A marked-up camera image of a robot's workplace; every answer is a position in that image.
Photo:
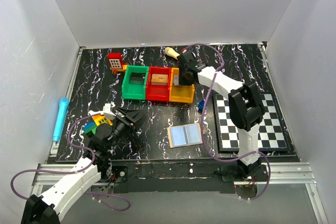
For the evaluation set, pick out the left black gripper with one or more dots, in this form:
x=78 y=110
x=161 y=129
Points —
x=131 y=116

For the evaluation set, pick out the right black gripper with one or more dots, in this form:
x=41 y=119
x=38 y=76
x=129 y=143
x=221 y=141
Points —
x=181 y=81

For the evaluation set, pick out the beige leather card holder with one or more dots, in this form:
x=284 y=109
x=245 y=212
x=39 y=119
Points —
x=184 y=135

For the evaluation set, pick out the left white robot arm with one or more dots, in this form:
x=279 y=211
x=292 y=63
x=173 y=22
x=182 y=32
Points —
x=52 y=205

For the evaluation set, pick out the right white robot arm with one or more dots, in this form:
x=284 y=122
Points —
x=246 y=109

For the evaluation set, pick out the silver card box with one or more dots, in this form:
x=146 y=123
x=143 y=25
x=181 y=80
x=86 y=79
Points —
x=176 y=80

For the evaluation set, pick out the orange card box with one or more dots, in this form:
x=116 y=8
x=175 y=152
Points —
x=159 y=79

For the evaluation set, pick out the black card box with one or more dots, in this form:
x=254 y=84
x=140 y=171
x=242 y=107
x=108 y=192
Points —
x=137 y=78

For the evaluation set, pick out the beige toy microphone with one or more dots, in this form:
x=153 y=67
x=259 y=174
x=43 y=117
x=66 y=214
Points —
x=171 y=53

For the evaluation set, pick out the yellow plastic bin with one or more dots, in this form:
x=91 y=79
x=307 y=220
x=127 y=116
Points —
x=181 y=94

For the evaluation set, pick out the green plastic bin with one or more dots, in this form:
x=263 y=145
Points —
x=134 y=91

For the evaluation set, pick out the red plastic bin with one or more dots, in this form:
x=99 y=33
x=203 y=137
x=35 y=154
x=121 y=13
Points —
x=158 y=92

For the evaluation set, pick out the small blue toy block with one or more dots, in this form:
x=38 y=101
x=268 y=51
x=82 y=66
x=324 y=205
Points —
x=201 y=105

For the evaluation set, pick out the colourful toy block building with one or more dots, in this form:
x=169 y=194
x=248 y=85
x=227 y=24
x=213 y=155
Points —
x=98 y=119

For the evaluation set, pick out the blue toy microphone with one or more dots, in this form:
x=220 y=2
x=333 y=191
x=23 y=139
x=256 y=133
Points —
x=62 y=112

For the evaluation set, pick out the checkered chess board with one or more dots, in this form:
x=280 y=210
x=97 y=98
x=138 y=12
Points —
x=271 y=136

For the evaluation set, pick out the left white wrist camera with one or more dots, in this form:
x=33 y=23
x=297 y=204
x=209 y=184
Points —
x=106 y=111

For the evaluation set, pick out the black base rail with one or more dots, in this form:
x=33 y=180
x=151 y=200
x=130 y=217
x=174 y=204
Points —
x=179 y=176

